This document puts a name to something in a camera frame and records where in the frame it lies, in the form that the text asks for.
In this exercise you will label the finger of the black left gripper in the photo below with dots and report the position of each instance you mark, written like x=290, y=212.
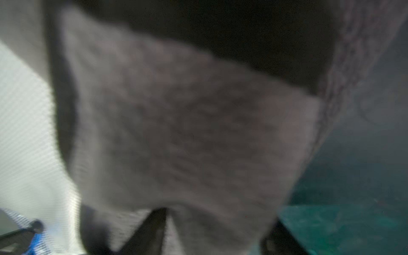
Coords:
x=22, y=241

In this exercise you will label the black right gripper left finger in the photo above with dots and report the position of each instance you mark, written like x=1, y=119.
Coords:
x=149, y=237

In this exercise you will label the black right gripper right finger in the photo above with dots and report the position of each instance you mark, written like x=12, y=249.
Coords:
x=280, y=241

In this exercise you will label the blue zipper document bag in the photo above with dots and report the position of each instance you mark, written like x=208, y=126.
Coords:
x=34, y=183

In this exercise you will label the grey blue microfibre cloth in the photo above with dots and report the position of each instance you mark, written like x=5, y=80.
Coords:
x=210, y=109

